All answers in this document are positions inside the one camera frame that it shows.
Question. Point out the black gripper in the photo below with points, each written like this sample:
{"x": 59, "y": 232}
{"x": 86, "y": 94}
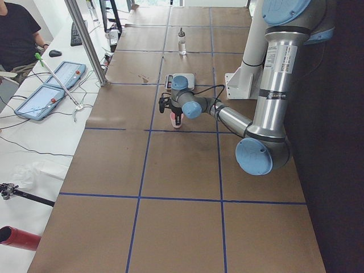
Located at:
{"x": 176, "y": 111}

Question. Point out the pink plastic cup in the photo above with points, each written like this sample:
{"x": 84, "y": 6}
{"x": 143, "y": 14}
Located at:
{"x": 172, "y": 118}

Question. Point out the clear glass sauce bottle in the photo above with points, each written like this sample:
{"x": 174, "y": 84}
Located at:
{"x": 181, "y": 42}

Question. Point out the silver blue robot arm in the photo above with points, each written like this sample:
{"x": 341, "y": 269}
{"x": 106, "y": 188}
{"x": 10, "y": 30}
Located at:
{"x": 278, "y": 30}

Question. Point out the silver digital kitchen scale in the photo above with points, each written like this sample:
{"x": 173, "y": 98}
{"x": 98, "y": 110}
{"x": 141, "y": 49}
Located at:
{"x": 182, "y": 79}

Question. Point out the metal rod green tip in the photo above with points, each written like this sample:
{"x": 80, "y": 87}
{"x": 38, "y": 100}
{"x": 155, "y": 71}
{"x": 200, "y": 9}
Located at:
{"x": 44, "y": 64}

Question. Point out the blue teach pendant far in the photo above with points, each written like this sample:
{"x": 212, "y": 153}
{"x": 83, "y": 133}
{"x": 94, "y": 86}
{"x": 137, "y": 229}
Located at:
{"x": 69, "y": 73}

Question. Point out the blue teach pendant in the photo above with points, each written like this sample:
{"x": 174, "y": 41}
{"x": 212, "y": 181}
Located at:
{"x": 40, "y": 103}
{"x": 69, "y": 73}

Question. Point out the black keyboard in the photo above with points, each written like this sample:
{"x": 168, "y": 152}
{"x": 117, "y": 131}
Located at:
{"x": 75, "y": 36}

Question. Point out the blue teach pendant near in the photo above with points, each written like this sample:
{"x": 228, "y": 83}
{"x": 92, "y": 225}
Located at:
{"x": 40, "y": 103}

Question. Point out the black computer mouse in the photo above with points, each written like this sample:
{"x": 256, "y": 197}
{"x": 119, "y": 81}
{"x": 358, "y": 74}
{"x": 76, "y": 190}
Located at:
{"x": 54, "y": 53}

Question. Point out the person in black shirt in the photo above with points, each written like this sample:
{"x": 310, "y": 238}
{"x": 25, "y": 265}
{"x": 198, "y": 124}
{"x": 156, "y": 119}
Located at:
{"x": 20, "y": 40}

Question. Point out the red cylinder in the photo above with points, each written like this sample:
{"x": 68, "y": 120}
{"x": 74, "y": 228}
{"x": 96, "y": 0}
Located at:
{"x": 21, "y": 239}

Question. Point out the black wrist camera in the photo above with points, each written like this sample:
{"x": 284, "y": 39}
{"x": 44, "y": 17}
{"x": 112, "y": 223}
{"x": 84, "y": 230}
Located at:
{"x": 164, "y": 102}

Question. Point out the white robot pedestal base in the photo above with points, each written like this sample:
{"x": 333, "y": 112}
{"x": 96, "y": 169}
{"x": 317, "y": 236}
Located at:
{"x": 244, "y": 83}

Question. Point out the aluminium frame post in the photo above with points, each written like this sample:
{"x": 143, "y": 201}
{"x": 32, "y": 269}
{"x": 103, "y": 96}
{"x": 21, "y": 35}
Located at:
{"x": 77, "y": 18}

